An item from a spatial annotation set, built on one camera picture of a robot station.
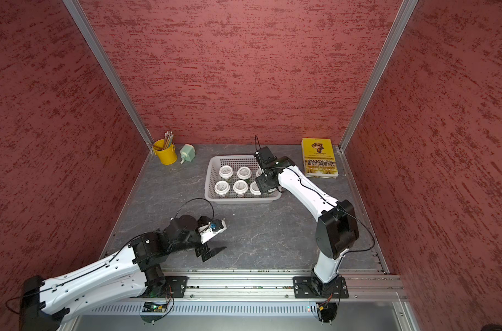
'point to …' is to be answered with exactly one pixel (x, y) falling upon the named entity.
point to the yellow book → (319, 158)
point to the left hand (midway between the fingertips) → (217, 237)
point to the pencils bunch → (168, 139)
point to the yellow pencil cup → (167, 156)
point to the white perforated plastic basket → (231, 178)
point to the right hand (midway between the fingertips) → (270, 185)
